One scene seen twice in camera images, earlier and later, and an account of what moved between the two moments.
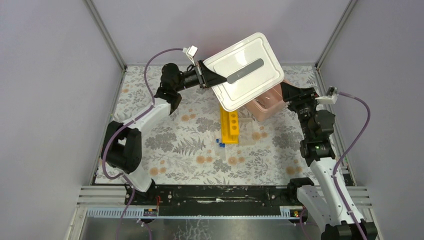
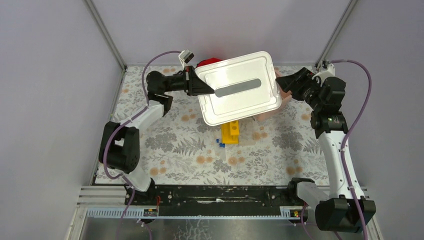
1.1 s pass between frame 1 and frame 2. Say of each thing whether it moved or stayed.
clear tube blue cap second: stayed
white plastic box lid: moved
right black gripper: moved
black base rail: stayed
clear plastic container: stayed
